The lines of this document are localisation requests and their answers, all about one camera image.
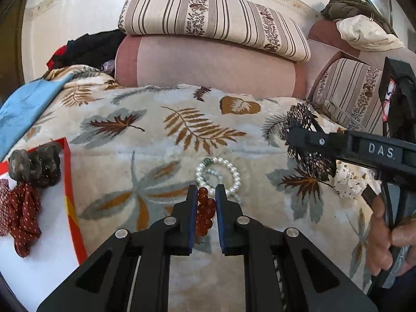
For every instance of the red cardboard box lid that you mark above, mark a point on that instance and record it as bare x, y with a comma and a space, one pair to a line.
57, 252

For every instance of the white cherry print scrunchie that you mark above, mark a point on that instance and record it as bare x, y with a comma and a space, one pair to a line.
350, 181

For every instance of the black and red clothes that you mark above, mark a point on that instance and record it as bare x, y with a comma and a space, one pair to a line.
91, 50

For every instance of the striped floral pillow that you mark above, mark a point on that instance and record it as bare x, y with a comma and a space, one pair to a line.
348, 93
238, 21

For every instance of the person right hand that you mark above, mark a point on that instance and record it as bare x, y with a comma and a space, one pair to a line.
381, 238

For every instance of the olive green garment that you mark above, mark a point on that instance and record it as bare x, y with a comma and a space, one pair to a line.
341, 9

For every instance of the leaf pattern blanket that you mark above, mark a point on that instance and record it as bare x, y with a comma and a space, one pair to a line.
135, 151

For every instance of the black hair comb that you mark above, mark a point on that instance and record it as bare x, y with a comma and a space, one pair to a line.
312, 162

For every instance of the pink bolster cushion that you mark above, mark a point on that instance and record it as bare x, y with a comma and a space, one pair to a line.
167, 60

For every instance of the blue cloth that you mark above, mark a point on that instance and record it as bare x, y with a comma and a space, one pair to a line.
22, 109

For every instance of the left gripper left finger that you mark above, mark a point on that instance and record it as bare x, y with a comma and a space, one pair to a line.
182, 236

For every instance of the cream white garment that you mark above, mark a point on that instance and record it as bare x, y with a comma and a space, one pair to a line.
364, 34

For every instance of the dark grey scrunchie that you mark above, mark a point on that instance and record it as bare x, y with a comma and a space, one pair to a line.
40, 167

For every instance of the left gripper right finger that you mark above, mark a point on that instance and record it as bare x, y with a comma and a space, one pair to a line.
231, 223

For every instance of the red polka dot scrunchie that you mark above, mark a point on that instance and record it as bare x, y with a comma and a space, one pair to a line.
19, 210

